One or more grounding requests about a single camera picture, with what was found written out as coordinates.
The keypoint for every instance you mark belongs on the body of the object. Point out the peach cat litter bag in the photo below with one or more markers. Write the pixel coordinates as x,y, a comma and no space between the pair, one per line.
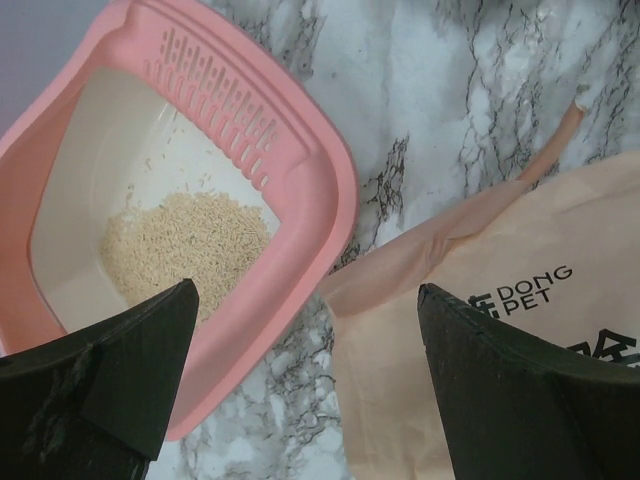
558,259

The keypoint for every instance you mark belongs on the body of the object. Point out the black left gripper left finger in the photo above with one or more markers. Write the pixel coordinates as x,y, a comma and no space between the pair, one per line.
96,404

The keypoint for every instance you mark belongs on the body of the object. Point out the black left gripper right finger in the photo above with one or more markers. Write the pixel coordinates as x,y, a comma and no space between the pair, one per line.
514,406

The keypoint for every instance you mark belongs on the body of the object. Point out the beige cat litter pile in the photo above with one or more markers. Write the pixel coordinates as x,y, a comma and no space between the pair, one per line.
209,238

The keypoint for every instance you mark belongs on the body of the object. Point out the pink and white litter box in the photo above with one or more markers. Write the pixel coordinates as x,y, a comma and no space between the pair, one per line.
171,146

